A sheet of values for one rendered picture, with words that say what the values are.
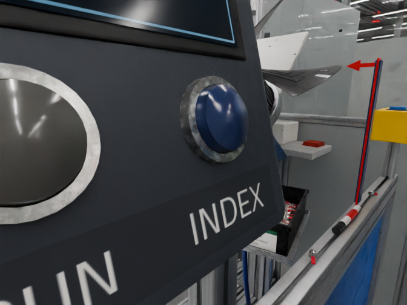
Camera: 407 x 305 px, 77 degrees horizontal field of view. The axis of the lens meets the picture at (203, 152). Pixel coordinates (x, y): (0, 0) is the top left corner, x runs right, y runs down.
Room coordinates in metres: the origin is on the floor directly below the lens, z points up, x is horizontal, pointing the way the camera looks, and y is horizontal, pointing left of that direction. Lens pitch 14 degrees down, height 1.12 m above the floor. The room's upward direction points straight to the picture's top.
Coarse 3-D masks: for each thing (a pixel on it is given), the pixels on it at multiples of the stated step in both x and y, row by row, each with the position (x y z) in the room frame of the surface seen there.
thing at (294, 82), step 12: (264, 72) 0.70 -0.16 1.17; (276, 72) 0.69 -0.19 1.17; (288, 72) 0.68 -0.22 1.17; (300, 72) 0.68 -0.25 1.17; (312, 72) 0.67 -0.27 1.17; (324, 72) 0.66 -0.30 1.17; (336, 72) 0.65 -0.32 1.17; (276, 84) 0.62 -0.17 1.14; (288, 84) 0.61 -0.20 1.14; (300, 84) 0.60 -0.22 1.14; (312, 84) 0.59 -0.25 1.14
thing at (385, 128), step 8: (376, 112) 0.74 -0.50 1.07; (384, 112) 0.73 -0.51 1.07; (392, 112) 0.72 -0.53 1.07; (400, 112) 0.70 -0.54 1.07; (376, 120) 0.74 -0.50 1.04; (384, 120) 0.73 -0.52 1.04; (392, 120) 0.71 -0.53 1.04; (400, 120) 0.70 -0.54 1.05; (376, 128) 0.74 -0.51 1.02; (384, 128) 0.72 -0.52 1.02; (392, 128) 0.71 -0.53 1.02; (400, 128) 0.70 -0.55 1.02; (376, 136) 0.74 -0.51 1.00; (384, 136) 0.72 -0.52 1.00; (392, 136) 0.71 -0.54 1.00; (400, 136) 0.70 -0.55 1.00
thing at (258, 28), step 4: (280, 0) 0.87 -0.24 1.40; (276, 4) 0.85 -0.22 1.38; (272, 8) 0.84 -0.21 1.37; (268, 12) 0.85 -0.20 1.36; (272, 12) 0.91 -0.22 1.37; (264, 16) 0.85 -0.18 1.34; (268, 16) 0.91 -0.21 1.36; (260, 20) 0.85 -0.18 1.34; (264, 20) 0.88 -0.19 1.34; (260, 24) 0.89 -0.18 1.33; (264, 24) 0.97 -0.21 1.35; (256, 28) 0.88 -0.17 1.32; (260, 28) 0.96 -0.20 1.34; (256, 32) 0.93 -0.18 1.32
